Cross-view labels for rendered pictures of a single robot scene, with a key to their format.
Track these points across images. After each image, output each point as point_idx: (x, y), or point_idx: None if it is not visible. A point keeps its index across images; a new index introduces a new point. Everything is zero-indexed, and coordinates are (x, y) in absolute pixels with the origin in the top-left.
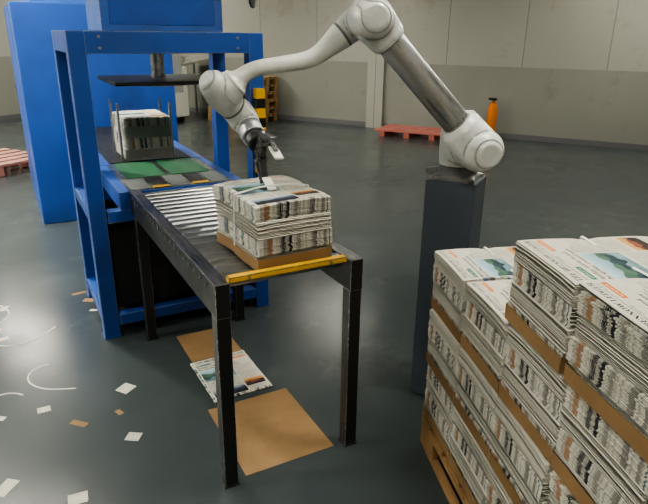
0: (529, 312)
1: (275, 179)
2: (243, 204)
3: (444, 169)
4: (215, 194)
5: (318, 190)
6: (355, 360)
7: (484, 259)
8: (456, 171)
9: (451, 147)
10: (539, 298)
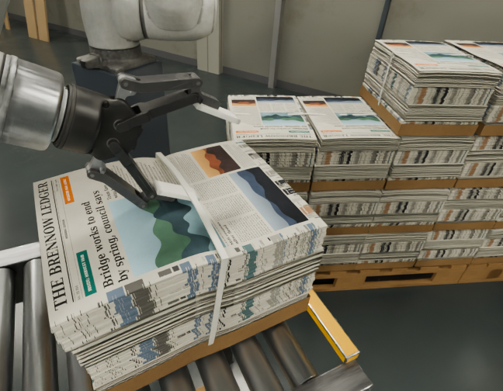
0: (437, 115)
1: (95, 188)
2: (272, 249)
3: (123, 53)
4: (85, 333)
5: (203, 146)
6: None
7: (262, 119)
8: (137, 51)
9: (183, 15)
10: (449, 101)
